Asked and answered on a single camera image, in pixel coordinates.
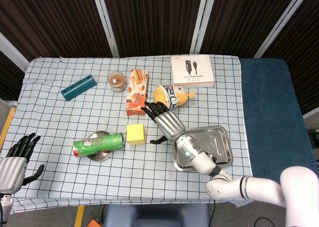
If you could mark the green chip can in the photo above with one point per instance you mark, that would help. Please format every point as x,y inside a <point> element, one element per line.
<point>99,144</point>

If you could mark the rectangular steel tray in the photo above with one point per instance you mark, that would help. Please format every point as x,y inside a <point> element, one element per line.
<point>220,147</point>

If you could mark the clear jar brown paste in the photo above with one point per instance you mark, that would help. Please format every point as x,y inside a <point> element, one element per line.
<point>116,81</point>

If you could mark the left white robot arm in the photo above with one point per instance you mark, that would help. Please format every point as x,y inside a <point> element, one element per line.
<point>5,207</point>

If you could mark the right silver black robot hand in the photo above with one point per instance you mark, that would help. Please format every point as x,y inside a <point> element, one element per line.
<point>169,124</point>

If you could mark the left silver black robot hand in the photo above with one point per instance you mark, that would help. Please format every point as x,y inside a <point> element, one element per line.
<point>13,169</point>

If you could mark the orange biscuit box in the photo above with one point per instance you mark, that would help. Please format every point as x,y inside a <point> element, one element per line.
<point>137,94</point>

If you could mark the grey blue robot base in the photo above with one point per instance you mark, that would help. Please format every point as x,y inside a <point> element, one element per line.
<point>154,215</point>

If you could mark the teal plastic holder bar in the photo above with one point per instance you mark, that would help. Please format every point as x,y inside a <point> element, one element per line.
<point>78,88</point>

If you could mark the checkered white tablecloth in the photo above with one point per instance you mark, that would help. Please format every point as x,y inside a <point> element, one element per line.
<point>62,127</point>

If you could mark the round steel plate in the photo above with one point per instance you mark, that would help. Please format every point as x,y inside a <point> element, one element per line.
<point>99,157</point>

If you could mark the yellow foam cube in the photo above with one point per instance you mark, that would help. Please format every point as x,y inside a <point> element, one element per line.
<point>135,134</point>

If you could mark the orange floor object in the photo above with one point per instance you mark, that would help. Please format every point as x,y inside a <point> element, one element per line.
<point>94,224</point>

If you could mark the white partition frame post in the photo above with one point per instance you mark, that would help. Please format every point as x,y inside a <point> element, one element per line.
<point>104,22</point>
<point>12,51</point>
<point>200,20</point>
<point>281,22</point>

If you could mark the yellow plush toy striped shirt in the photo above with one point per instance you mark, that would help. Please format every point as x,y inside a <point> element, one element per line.
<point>162,94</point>

